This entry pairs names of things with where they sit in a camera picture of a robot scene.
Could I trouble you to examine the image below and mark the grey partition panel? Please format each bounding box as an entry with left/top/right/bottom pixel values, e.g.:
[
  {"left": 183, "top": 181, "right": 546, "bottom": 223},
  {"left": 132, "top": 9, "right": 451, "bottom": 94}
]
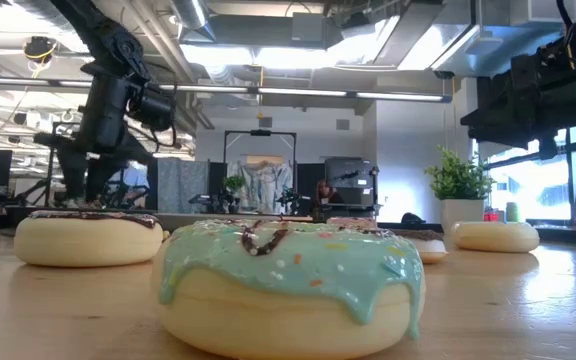
[{"left": 156, "top": 157, "right": 210, "bottom": 214}]

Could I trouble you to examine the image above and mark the small green plant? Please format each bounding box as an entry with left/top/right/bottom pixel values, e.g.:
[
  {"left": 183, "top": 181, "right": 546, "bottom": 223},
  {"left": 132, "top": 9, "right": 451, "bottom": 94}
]
[{"left": 222, "top": 174, "right": 247, "bottom": 196}]

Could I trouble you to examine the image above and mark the green leafy plant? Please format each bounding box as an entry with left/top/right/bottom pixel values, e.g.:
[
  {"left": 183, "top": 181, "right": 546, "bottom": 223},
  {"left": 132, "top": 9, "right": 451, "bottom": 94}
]
[{"left": 423, "top": 145, "right": 494, "bottom": 201}]

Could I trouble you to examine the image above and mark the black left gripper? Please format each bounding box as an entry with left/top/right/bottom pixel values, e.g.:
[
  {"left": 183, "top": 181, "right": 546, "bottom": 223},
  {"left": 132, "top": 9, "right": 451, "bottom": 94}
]
[{"left": 32, "top": 62, "right": 155, "bottom": 204}]

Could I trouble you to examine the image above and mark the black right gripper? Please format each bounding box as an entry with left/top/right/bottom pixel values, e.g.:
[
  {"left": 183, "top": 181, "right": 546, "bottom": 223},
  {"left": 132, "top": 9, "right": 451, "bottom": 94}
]
[{"left": 460, "top": 49, "right": 576, "bottom": 160}]

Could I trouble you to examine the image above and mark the black boxy machine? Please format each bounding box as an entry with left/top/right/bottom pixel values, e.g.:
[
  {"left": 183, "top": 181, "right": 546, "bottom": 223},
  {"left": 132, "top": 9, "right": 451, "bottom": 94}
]
[{"left": 324, "top": 157, "right": 380, "bottom": 207}]

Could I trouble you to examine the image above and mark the mint glazed donut chocolate drizzle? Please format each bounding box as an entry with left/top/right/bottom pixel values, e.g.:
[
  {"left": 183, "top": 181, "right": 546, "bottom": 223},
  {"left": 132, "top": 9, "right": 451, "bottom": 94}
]
[{"left": 157, "top": 218, "right": 427, "bottom": 360}]

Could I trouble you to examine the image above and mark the round silver air duct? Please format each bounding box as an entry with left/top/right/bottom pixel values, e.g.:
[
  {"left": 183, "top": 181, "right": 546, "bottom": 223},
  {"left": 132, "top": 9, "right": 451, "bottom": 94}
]
[{"left": 170, "top": 0, "right": 209, "bottom": 30}]

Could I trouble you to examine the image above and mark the plain cream donut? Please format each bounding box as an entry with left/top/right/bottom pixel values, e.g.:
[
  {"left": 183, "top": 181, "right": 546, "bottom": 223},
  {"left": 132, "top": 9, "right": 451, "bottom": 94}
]
[{"left": 450, "top": 221, "right": 541, "bottom": 254}]

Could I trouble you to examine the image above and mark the person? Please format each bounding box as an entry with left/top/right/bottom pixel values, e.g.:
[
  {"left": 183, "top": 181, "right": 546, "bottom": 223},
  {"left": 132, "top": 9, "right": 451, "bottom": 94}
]
[
  {"left": 312, "top": 179, "right": 345, "bottom": 221},
  {"left": 110, "top": 160, "right": 150, "bottom": 206}
]

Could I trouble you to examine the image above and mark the pale hanging cloth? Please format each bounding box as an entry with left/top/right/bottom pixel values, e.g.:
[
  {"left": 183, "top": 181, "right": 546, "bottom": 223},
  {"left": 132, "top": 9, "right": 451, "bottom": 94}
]
[{"left": 227, "top": 158, "right": 294, "bottom": 214}]

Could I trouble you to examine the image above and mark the black metal rack frame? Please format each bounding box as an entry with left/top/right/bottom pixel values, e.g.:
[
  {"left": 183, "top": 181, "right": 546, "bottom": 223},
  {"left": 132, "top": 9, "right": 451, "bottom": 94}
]
[{"left": 222, "top": 129, "right": 298, "bottom": 211}]

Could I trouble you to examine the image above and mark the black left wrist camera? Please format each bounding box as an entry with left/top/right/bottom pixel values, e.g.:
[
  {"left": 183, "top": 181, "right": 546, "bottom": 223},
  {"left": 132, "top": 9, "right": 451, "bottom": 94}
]
[{"left": 127, "top": 84, "right": 177, "bottom": 132}]

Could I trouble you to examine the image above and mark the white plant pot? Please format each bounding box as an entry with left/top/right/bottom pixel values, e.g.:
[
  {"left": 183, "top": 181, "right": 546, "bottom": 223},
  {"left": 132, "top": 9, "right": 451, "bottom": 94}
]
[{"left": 440, "top": 198, "right": 487, "bottom": 234}]

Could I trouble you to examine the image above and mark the chocolate glazed donut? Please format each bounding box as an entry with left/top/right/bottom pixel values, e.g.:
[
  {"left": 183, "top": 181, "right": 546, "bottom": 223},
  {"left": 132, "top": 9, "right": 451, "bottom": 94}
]
[{"left": 13, "top": 209, "right": 165, "bottom": 268}]

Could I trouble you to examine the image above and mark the black ceiling device yellow cable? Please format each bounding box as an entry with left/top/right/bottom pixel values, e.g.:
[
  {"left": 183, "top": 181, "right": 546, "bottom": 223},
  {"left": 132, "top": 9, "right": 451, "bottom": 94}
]
[{"left": 22, "top": 35, "right": 58, "bottom": 65}]

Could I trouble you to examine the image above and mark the long linear ceiling light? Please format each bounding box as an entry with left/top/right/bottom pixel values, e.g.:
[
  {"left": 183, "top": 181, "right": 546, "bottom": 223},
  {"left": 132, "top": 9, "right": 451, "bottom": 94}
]
[{"left": 0, "top": 75, "right": 453, "bottom": 104}]

